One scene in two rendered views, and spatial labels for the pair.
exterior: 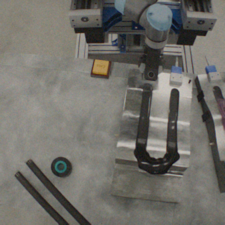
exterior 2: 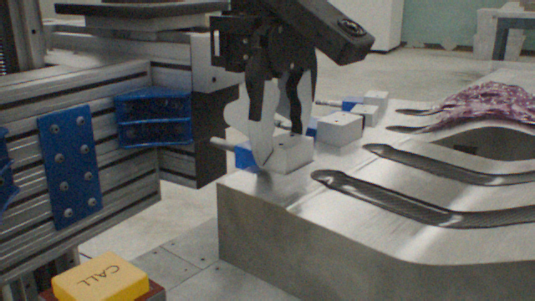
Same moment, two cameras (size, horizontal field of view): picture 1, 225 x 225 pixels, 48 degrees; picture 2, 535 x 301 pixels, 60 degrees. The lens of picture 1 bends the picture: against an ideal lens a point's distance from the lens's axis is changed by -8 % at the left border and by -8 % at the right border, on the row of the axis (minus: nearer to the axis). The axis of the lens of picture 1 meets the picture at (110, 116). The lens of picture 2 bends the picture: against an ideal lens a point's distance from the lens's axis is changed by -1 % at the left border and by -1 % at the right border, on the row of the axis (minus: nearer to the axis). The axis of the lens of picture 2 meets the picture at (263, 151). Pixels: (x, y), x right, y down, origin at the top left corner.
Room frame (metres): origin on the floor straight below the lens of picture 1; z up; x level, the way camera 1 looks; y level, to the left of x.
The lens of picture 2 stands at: (0.31, 0.27, 1.08)
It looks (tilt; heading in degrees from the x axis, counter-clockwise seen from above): 21 degrees down; 294
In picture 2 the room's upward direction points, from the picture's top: straight up
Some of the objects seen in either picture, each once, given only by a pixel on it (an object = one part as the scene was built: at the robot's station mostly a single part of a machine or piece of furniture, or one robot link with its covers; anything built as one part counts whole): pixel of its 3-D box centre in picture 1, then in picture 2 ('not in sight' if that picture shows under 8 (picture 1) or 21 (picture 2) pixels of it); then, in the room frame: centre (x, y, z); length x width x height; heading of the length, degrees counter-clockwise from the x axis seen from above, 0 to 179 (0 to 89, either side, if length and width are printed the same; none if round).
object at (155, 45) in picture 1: (155, 37); not in sight; (0.50, -0.18, 1.13); 0.08 x 0.08 x 0.05
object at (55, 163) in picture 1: (61, 167); not in sight; (0.17, 0.21, 0.82); 0.08 x 0.08 x 0.04
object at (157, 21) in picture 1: (157, 22); not in sight; (0.50, -0.18, 1.21); 0.09 x 0.08 x 0.11; 42
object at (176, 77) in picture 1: (176, 70); (308, 130); (0.49, -0.29, 0.89); 0.13 x 0.05 x 0.05; 164
